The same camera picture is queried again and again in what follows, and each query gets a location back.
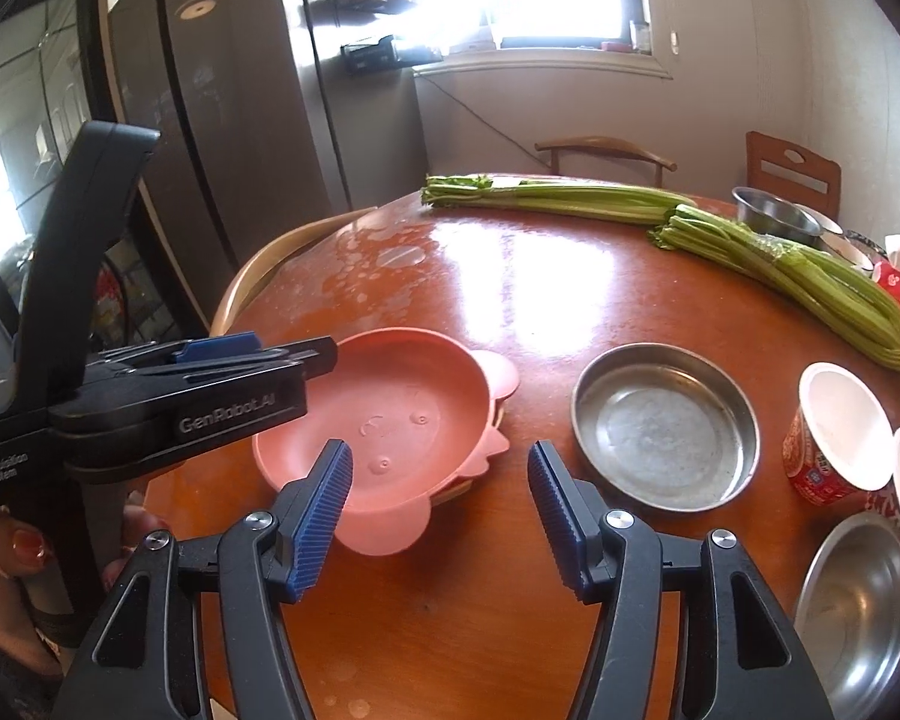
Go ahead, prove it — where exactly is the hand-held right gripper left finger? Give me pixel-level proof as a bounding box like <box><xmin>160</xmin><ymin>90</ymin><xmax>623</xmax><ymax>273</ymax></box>
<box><xmin>51</xmin><ymin>439</ymin><xmax>355</xmax><ymax>720</ymax></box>

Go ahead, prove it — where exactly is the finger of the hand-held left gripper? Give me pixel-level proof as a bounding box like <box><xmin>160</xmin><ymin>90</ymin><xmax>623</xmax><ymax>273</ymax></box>
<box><xmin>94</xmin><ymin>331</ymin><xmax>263</xmax><ymax>372</ymax></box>
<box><xmin>184</xmin><ymin>337</ymin><xmax>340</xmax><ymax>383</ymax></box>

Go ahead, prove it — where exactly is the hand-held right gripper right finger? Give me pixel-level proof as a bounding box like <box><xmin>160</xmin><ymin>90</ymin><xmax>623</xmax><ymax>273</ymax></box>
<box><xmin>526</xmin><ymin>440</ymin><xmax>833</xmax><ymax>720</ymax></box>

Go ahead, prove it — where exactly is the pink animal-shaped bowl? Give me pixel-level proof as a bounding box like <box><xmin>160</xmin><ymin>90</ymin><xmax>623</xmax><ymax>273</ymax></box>
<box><xmin>252</xmin><ymin>328</ymin><xmax>521</xmax><ymax>557</ymax></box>

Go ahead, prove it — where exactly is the round steel plate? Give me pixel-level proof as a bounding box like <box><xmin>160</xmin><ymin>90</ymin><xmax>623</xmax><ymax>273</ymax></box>
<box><xmin>572</xmin><ymin>343</ymin><xmax>762</xmax><ymax>512</ymax></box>

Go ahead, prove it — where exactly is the person's left hand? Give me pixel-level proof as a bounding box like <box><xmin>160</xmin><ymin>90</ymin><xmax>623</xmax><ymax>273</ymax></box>
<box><xmin>0</xmin><ymin>491</ymin><xmax>172</xmax><ymax>595</ymax></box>

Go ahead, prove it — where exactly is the light wooden curved chair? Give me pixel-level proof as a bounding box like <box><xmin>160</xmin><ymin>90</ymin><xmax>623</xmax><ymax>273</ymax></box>
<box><xmin>208</xmin><ymin>206</ymin><xmax>380</xmax><ymax>338</ymax></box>

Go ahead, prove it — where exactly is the yellow plate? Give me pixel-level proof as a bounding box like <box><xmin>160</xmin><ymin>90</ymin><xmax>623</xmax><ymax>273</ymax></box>
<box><xmin>426</xmin><ymin>403</ymin><xmax>508</xmax><ymax>509</ymax></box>

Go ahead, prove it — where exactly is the glass door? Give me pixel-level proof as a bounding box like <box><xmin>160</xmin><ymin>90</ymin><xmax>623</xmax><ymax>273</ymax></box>
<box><xmin>0</xmin><ymin>0</ymin><xmax>113</xmax><ymax>421</ymax></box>

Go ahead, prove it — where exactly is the brown refrigerator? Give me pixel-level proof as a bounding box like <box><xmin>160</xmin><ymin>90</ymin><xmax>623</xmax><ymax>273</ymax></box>
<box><xmin>107</xmin><ymin>0</ymin><xmax>346</xmax><ymax>331</ymax></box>

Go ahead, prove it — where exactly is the stainless steel refrigerator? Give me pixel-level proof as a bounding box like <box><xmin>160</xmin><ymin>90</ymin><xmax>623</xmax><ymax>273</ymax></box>
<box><xmin>274</xmin><ymin>0</ymin><xmax>430</xmax><ymax>215</ymax></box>

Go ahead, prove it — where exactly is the red paper cup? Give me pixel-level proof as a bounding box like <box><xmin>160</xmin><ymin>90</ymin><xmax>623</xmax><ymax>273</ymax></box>
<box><xmin>782</xmin><ymin>362</ymin><xmax>896</xmax><ymax>507</ymax></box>

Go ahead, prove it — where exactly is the long celery bunch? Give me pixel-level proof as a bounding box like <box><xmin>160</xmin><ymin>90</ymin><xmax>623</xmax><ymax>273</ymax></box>
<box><xmin>421</xmin><ymin>174</ymin><xmax>700</xmax><ymax>226</ymax></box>

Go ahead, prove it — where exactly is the wrapped celery bunch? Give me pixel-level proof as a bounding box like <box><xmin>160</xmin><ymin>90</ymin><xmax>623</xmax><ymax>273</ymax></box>
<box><xmin>649</xmin><ymin>204</ymin><xmax>900</xmax><ymax>372</ymax></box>

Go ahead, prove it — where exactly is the small steel bowl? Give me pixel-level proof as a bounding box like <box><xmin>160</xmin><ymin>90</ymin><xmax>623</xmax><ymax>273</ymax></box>
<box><xmin>731</xmin><ymin>186</ymin><xmax>826</xmax><ymax>248</ymax></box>

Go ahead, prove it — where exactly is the white patterned bowl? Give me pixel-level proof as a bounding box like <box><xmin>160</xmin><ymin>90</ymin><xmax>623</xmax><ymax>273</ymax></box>
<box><xmin>814</xmin><ymin>214</ymin><xmax>890</xmax><ymax>272</ymax></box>

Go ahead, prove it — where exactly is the orange wooden chair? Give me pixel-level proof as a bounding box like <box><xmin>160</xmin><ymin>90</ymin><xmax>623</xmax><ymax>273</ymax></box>
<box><xmin>745</xmin><ymin>130</ymin><xmax>842</xmax><ymax>222</ymax></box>

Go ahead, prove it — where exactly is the window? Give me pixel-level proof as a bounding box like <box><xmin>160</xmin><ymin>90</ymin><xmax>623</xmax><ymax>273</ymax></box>
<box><xmin>412</xmin><ymin>0</ymin><xmax>676</xmax><ymax>80</ymax></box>

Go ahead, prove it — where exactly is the thin wall wire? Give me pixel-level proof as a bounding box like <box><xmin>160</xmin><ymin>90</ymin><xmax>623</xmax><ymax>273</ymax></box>
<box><xmin>418</xmin><ymin>77</ymin><xmax>571</xmax><ymax>175</ymax></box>

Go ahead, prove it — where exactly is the black wire basket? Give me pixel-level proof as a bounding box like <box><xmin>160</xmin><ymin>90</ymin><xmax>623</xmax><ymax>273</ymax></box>
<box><xmin>341</xmin><ymin>35</ymin><xmax>400</xmax><ymax>76</ymax></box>

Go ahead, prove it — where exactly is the dark-frame curved wooden chair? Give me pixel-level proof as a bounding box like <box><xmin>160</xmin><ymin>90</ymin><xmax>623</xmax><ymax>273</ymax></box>
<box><xmin>534</xmin><ymin>136</ymin><xmax>678</xmax><ymax>188</ymax></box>

